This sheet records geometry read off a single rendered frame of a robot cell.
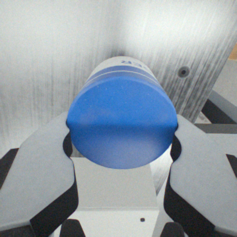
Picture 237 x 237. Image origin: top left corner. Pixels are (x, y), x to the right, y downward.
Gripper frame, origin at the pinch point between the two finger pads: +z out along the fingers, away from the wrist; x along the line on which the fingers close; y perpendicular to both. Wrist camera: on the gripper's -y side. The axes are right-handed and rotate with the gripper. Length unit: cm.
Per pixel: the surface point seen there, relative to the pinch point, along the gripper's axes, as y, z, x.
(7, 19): -6.1, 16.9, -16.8
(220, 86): 29, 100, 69
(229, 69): 18, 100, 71
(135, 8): -7.8, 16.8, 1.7
